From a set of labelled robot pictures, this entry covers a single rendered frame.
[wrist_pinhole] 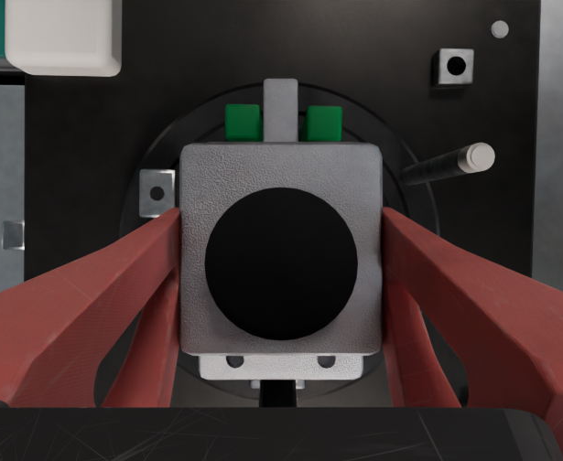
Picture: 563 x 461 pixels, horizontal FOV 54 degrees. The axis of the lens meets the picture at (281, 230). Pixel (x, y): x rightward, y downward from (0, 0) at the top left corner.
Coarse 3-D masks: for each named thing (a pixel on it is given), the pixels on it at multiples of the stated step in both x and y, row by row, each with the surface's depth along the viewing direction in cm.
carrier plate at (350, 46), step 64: (128, 0) 26; (192, 0) 26; (256, 0) 26; (320, 0) 26; (384, 0) 26; (448, 0) 26; (512, 0) 26; (128, 64) 26; (192, 64) 26; (256, 64) 26; (320, 64) 26; (384, 64) 26; (448, 64) 26; (512, 64) 26; (64, 128) 26; (128, 128) 26; (448, 128) 26; (512, 128) 26; (64, 192) 26; (448, 192) 26; (512, 192) 26; (64, 256) 26; (512, 256) 26; (192, 384) 26; (384, 384) 26
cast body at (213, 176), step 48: (288, 96) 16; (192, 144) 12; (240, 144) 12; (288, 144) 12; (336, 144) 12; (192, 192) 12; (240, 192) 12; (288, 192) 11; (336, 192) 12; (192, 240) 12; (240, 240) 11; (288, 240) 11; (336, 240) 11; (192, 288) 12; (240, 288) 11; (288, 288) 11; (336, 288) 11; (192, 336) 12; (240, 336) 12; (288, 336) 11; (336, 336) 12
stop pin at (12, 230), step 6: (6, 222) 26; (12, 222) 26; (18, 222) 26; (6, 228) 26; (12, 228) 26; (18, 228) 26; (6, 234) 26; (12, 234) 26; (18, 234) 26; (6, 240) 26; (12, 240) 26; (18, 240) 26; (6, 246) 26; (12, 246) 26; (18, 246) 26
